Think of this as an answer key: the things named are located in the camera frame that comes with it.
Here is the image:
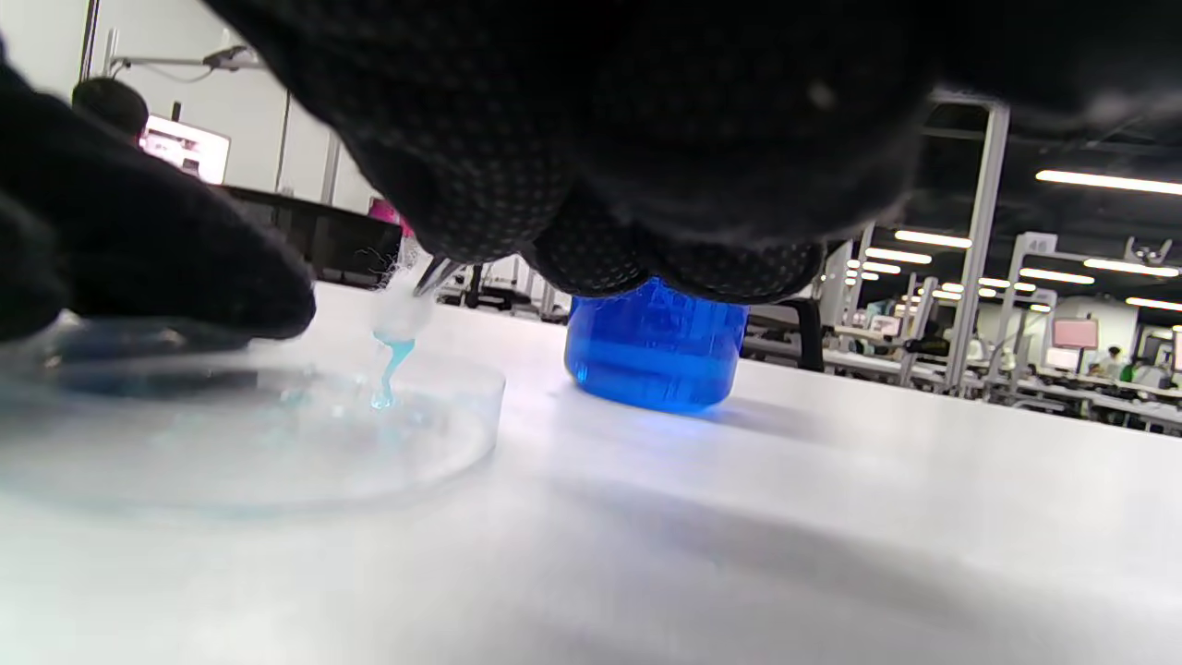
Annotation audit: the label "person's left hand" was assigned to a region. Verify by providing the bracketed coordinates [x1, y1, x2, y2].
[0, 37, 317, 343]

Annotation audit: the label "person's right hand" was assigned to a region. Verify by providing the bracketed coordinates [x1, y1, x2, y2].
[199, 0, 1182, 301]

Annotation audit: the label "clear culture dish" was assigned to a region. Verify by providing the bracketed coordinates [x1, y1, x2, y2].
[0, 314, 507, 518]

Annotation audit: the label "beaker of blue dye solution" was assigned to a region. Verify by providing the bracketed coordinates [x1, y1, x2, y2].
[565, 277, 749, 414]

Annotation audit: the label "white cotton tuft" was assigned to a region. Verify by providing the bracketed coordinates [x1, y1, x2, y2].
[369, 236, 435, 412]

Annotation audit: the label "metal tweezers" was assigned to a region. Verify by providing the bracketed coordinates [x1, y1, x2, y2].
[413, 257, 463, 298]

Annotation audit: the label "lit monitor screen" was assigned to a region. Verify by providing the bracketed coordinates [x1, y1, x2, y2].
[139, 115, 232, 186]

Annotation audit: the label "black chair back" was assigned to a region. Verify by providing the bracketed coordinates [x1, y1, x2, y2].
[748, 297, 825, 372]

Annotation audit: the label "row of ceiling light strips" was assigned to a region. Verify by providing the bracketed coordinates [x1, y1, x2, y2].
[845, 169, 1182, 315]

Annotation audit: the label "row of white workbenches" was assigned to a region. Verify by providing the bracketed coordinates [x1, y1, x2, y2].
[739, 319, 1182, 435]

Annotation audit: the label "white metal frame post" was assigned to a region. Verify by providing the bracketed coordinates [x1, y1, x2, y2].
[942, 92, 1010, 393]

